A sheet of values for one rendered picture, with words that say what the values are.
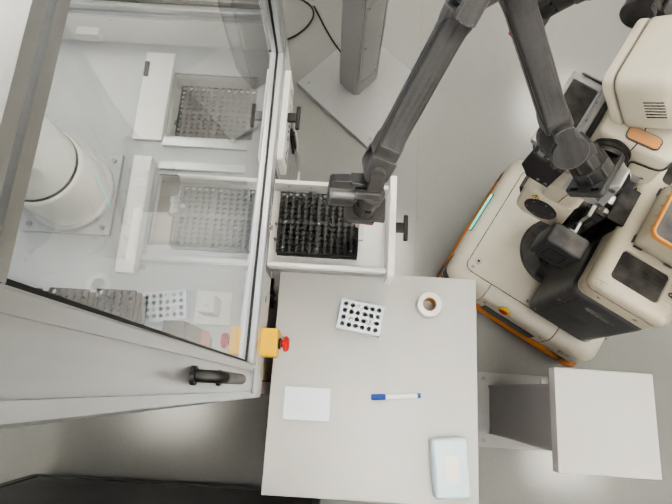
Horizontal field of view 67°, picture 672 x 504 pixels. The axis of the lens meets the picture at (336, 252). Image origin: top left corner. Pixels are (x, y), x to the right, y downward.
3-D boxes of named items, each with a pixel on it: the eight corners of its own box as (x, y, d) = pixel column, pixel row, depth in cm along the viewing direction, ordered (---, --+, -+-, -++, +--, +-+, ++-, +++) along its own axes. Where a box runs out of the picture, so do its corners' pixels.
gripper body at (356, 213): (343, 195, 126) (347, 184, 119) (384, 199, 127) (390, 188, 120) (342, 220, 125) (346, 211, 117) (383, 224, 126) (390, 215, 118)
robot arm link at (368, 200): (385, 204, 113) (386, 180, 114) (355, 201, 112) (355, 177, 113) (379, 213, 119) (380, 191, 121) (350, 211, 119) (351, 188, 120)
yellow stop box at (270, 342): (283, 331, 139) (280, 328, 132) (281, 358, 137) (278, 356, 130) (264, 330, 139) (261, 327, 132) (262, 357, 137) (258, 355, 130)
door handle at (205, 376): (249, 371, 86) (227, 367, 67) (247, 387, 85) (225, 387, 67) (220, 370, 86) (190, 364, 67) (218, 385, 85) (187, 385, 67)
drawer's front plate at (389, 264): (392, 189, 152) (397, 175, 141) (389, 285, 145) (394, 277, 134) (386, 189, 152) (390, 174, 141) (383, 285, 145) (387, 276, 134)
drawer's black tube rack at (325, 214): (359, 203, 149) (360, 195, 143) (356, 262, 144) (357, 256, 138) (283, 199, 149) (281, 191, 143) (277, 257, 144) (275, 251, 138)
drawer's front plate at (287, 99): (293, 90, 160) (291, 69, 150) (285, 175, 153) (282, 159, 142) (288, 90, 160) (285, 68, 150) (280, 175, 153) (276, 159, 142)
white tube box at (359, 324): (383, 309, 149) (384, 307, 145) (378, 337, 146) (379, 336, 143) (341, 300, 149) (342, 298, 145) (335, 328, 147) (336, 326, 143)
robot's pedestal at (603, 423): (546, 376, 218) (655, 370, 145) (549, 451, 211) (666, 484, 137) (476, 371, 219) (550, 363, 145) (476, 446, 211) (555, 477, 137)
